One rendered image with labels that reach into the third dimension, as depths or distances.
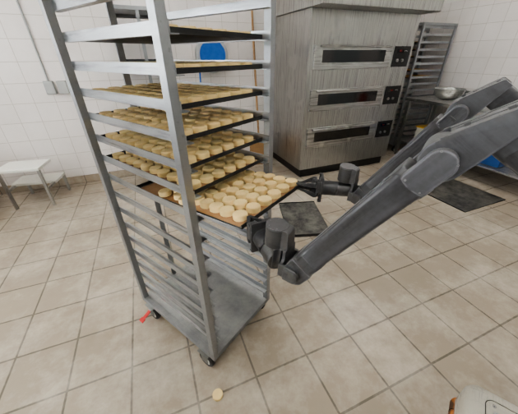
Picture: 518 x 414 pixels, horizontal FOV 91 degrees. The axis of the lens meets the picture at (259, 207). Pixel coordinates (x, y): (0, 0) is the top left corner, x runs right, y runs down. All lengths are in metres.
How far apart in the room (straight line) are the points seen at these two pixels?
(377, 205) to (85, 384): 1.66
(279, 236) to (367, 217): 0.21
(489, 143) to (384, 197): 0.15
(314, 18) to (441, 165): 2.93
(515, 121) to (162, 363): 1.67
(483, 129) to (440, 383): 1.55
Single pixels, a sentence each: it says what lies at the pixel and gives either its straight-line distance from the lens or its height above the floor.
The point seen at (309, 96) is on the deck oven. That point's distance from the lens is 3.28.
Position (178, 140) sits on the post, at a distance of 0.77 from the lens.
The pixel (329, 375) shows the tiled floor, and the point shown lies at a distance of 1.64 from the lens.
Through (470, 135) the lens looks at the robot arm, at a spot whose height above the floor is 1.35.
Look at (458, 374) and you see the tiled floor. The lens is 1.91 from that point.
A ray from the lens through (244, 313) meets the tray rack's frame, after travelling 1.61.
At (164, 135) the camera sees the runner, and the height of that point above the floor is 1.23.
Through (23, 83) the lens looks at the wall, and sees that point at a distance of 3.94.
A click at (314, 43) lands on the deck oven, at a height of 1.54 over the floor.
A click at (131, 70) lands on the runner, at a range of 0.94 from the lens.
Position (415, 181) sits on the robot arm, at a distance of 0.42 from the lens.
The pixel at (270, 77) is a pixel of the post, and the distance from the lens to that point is 1.07.
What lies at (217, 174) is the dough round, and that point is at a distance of 0.98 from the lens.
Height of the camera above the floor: 1.44
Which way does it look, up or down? 31 degrees down
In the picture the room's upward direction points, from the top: straight up
